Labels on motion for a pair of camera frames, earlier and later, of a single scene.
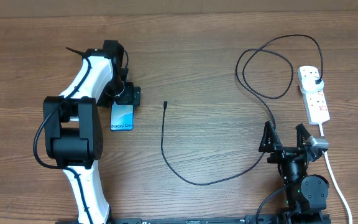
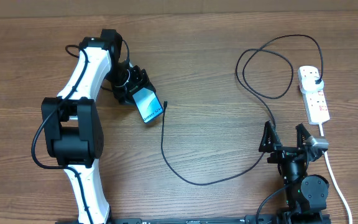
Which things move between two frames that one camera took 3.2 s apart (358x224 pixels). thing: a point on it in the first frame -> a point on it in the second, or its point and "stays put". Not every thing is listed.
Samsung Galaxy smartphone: [122, 117] -> [148, 104]
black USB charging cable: [174, 172] stays put
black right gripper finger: [270, 139] stays put
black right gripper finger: [302, 134] stays put
